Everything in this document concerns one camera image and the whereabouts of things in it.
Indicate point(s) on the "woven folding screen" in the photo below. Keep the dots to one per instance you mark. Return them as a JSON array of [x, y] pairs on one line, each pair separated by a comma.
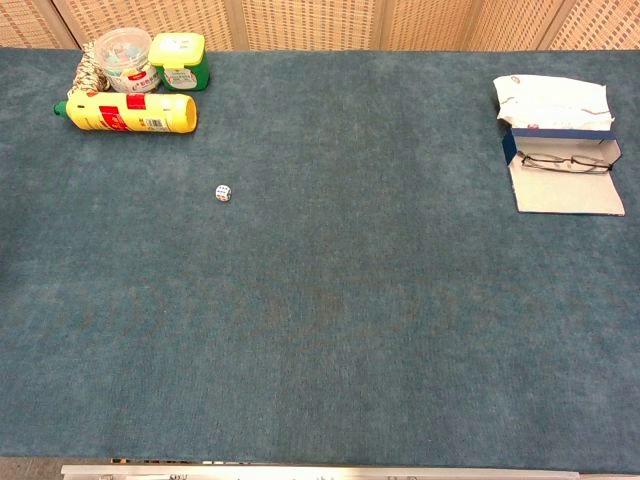
[[310, 22]]

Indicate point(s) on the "green container with yellow lid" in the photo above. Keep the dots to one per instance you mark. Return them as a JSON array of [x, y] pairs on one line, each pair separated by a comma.
[[180, 57]]

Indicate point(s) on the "clear plastic jar of clips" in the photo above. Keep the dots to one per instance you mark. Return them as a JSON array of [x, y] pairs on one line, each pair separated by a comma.
[[125, 60]]

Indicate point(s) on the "blue felt table cloth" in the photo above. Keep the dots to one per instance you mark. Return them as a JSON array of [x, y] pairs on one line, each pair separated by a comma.
[[320, 300]]

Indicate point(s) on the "white tissue pack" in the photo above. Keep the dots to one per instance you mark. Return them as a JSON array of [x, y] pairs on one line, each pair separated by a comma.
[[550, 102]]

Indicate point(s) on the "aluminium rail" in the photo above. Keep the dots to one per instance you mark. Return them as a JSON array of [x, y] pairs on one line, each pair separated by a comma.
[[320, 473]]

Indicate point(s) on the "yellow bottle with green cap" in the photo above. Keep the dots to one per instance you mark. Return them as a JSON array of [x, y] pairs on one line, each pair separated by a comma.
[[115, 114]]

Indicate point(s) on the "small white die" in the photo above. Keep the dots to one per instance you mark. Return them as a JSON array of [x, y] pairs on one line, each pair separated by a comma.
[[223, 193]]

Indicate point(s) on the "thin black frame eyeglasses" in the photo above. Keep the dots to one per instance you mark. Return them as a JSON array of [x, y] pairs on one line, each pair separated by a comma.
[[570, 161]]

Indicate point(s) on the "open blue grey glasses case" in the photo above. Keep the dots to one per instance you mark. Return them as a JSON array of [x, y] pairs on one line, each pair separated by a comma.
[[565, 195]]

